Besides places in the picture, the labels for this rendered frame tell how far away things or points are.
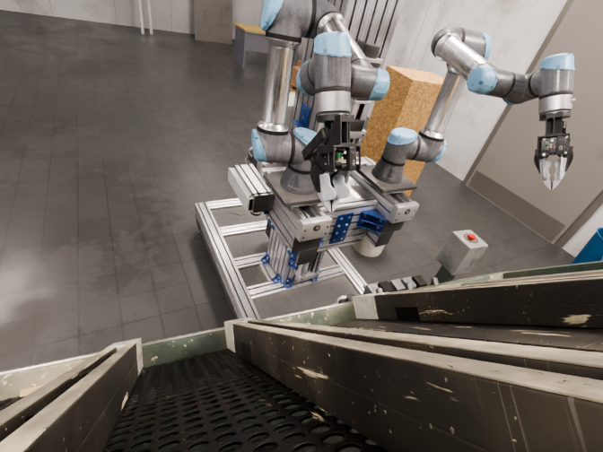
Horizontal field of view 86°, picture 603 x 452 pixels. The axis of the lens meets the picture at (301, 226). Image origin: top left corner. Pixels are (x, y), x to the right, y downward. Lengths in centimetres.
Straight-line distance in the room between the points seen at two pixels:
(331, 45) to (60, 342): 193
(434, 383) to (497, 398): 4
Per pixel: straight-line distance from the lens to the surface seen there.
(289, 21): 113
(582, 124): 421
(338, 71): 71
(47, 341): 221
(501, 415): 20
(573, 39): 436
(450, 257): 169
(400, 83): 302
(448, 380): 21
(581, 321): 65
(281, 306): 193
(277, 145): 119
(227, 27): 959
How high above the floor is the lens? 172
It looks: 37 degrees down
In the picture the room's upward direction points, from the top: 14 degrees clockwise
